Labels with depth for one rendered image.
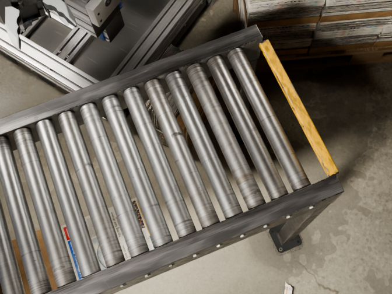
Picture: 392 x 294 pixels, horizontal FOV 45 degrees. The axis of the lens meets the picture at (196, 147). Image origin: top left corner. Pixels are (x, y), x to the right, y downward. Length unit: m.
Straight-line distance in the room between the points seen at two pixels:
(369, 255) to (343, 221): 0.17
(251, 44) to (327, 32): 0.72
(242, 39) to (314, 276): 1.05
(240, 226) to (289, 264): 0.84
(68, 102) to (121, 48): 0.80
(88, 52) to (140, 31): 0.25
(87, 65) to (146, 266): 1.14
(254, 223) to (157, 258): 0.26
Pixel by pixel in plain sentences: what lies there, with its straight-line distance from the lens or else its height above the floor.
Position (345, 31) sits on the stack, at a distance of 2.12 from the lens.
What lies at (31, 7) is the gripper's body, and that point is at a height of 1.21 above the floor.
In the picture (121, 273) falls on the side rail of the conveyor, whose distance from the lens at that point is 1.22.
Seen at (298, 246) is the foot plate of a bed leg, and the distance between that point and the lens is 2.04.
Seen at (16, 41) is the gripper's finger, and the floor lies 1.25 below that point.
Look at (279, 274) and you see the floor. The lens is 2.02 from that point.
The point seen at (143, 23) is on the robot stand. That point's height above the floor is 0.21.
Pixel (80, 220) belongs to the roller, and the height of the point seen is 0.79.
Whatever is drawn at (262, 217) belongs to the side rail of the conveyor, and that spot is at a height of 0.80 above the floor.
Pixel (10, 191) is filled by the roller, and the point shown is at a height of 0.80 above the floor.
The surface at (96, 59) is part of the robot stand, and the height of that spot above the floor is 0.21.
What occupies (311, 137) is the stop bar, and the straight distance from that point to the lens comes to 1.28.
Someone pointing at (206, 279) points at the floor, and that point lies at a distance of 2.00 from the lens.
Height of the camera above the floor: 1.99
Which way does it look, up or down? 70 degrees down
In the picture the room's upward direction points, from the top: 5 degrees counter-clockwise
